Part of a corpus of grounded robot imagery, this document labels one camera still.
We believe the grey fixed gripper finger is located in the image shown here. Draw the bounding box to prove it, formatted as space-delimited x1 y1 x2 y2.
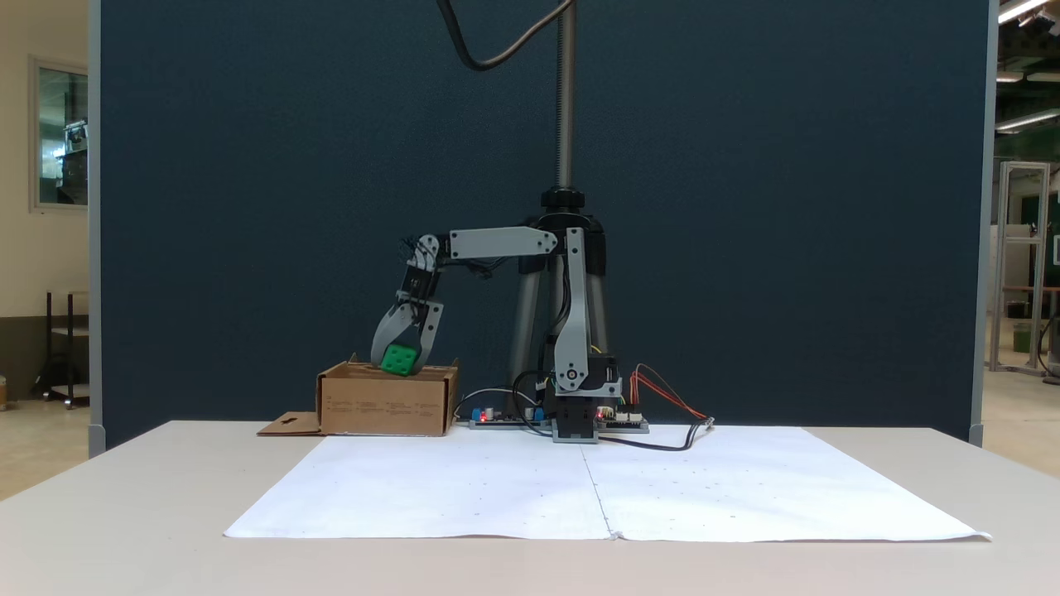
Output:
412 319 443 375

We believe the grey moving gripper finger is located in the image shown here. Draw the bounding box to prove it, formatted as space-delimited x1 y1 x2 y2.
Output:
371 303 412 370

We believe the brown cardboard box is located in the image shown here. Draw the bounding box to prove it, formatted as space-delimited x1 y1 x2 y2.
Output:
258 354 460 438

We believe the blue circuit board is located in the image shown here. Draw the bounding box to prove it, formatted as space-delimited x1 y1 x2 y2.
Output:
468 404 554 431

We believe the white paper sheet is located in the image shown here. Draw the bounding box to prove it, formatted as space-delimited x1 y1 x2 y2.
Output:
584 426 993 545
224 426 614 541

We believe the dark blue partition panel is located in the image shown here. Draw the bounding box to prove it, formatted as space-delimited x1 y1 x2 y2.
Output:
87 0 997 456

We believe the grey-framed circuit board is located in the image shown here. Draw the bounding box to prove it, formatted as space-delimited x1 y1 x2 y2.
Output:
596 406 651 434

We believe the black tripod with metal pole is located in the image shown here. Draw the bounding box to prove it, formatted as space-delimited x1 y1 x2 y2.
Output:
505 0 614 419

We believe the black shelf rack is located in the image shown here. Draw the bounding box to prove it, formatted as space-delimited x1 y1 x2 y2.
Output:
33 288 90 411

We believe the framed window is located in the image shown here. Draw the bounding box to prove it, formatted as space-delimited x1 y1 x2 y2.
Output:
29 56 89 214

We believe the ceiling strip light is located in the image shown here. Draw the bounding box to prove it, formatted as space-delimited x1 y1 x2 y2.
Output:
996 108 1060 134
998 0 1054 25

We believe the black arm wire bundle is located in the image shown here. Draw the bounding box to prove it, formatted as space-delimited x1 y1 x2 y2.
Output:
512 368 552 433

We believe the orange wire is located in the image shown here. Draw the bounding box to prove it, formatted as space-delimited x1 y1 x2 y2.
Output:
629 364 710 423

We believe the grey hanging cable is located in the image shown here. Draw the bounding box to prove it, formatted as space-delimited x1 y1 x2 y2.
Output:
436 0 575 72

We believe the black cable with white connector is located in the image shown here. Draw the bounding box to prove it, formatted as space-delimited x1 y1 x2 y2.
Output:
598 416 717 453

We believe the aluminium profile frame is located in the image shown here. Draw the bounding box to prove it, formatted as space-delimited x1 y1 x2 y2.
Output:
990 161 1053 377

